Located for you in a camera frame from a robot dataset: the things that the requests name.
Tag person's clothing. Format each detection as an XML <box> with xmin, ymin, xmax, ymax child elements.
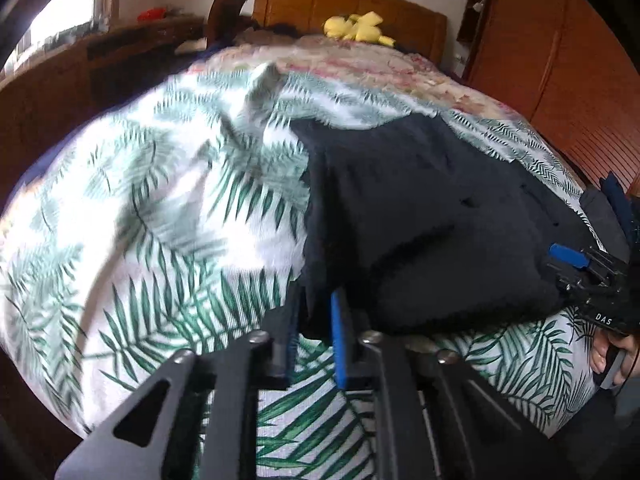
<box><xmin>547</xmin><ymin>385</ymin><xmax>640</xmax><ymax>480</ymax></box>

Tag yellow plush toy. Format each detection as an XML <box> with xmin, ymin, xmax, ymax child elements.
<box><xmin>323</xmin><ymin>11</ymin><xmax>397</xmax><ymax>47</ymax></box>

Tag black buttoned coat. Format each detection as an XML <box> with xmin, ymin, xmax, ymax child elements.
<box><xmin>291</xmin><ymin>112</ymin><xmax>598</xmax><ymax>342</ymax></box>

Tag wooden headboard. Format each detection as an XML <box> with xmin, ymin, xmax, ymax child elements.
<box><xmin>252</xmin><ymin>0</ymin><xmax>449</xmax><ymax>65</ymax></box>

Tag wooden chair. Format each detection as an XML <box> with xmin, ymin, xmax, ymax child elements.
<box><xmin>206</xmin><ymin>0</ymin><xmax>249</xmax><ymax>47</ymax></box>

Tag leaf-print duvet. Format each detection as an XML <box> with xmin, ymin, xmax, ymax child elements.
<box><xmin>0</xmin><ymin>66</ymin><xmax>603</xmax><ymax>480</ymax></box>

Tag navy bed sheet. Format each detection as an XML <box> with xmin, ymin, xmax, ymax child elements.
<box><xmin>7</xmin><ymin>150</ymin><xmax>61</xmax><ymax>201</ymax></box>

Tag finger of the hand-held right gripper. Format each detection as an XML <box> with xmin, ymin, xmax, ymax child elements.
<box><xmin>547</xmin><ymin>243</ymin><xmax>632</xmax><ymax>287</ymax></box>

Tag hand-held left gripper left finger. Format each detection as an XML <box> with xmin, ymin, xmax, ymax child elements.
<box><xmin>54</xmin><ymin>287</ymin><xmax>304</xmax><ymax>480</ymax></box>

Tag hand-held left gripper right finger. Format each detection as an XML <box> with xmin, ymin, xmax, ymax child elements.
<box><xmin>329</xmin><ymin>287</ymin><xmax>576</xmax><ymax>480</ymax></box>

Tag long wooden desk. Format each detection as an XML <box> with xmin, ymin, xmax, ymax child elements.
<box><xmin>0</xmin><ymin>14</ymin><xmax>207</xmax><ymax>151</ymax></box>

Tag wooden slatted wardrobe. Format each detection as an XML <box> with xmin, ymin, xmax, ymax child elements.
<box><xmin>462</xmin><ymin>0</ymin><xmax>640</xmax><ymax>198</ymax></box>

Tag grey folded clothes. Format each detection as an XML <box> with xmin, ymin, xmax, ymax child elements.
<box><xmin>579</xmin><ymin>189</ymin><xmax>628</xmax><ymax>256</ymax></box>

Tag floral blanket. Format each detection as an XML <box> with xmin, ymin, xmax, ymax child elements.
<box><xmin>190</xmin><ymin>35</ymin><xmax>528</xmax><ymax>123</ymax></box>

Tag person's right hand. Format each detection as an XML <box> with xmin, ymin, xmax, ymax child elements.
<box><xmin>589</xmin><ymin>332</ymin><xmax>640</xmax><ymax>387</ymax></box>

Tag bright window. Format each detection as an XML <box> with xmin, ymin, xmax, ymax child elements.
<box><xmin>7</xmin><ymin>0</ymin><xmax>120</xmax><ymax>63</ymax></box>

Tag blue folded clothes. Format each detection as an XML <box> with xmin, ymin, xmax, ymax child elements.
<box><xmin>599</xmin><ymin>172</ymin><xmax>640</xmax><ymax>241</ymax></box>

